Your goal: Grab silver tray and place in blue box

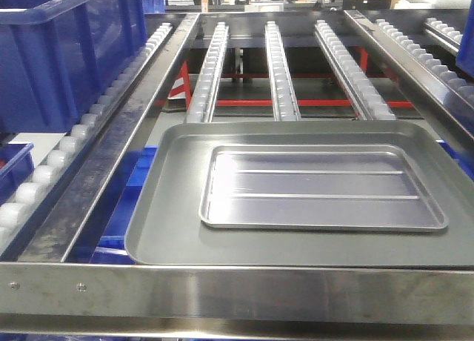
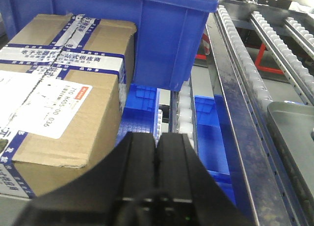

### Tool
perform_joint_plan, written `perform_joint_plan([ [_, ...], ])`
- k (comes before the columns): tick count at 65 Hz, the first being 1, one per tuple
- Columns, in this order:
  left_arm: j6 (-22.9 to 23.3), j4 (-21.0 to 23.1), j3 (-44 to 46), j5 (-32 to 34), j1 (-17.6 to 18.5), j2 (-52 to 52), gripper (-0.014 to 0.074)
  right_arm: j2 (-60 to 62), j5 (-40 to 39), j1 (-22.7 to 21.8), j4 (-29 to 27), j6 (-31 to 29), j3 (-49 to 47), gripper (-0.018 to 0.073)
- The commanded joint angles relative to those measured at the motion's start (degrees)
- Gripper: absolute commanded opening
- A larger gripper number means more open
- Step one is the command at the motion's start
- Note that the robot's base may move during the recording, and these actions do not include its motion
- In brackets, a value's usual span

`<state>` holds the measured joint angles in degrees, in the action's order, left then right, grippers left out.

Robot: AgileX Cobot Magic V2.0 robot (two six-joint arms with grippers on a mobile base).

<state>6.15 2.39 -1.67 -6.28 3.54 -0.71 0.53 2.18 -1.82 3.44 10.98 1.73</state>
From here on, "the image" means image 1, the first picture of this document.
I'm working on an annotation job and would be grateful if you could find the steel divider rail left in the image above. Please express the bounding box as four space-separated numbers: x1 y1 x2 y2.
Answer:
16 13 200 262

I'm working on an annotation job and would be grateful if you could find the blue bin below rack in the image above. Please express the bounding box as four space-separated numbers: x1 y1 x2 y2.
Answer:
76 145 158 265

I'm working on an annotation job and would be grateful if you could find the small blue bin left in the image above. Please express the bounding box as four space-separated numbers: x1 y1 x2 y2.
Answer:
1 142 34 204

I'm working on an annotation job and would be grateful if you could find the large blue bin left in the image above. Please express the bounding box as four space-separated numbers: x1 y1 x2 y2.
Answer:
1 0 147 133

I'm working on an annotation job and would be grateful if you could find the red floor frame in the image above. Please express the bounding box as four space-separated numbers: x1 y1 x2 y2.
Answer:
159 47 413 110

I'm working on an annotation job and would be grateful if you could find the small silver tray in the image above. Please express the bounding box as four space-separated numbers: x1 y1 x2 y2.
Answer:
199 144 449 233

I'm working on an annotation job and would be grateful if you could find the left white roller track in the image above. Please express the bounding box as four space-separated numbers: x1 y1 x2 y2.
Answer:
1 22 173 251

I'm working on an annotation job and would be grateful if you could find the steel front rack beam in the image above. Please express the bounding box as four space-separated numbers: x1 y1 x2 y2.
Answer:
1 262 473 340

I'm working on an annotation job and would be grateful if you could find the far right roller track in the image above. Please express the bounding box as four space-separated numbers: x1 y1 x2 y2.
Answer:
424 17 463 56

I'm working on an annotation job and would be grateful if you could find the large dark grey tray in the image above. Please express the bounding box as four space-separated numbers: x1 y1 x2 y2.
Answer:
125 121 473 268

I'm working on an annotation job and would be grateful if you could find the blue bin right edge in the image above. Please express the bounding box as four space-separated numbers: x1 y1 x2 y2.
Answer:
456 35 473 76

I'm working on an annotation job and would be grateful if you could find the steel divider rail right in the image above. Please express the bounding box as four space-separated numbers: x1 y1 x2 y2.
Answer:
344 10 473 145

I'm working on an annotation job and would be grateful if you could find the steel divider rail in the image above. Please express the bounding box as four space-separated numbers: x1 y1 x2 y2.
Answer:
16 13 200 262
344 10 473 145

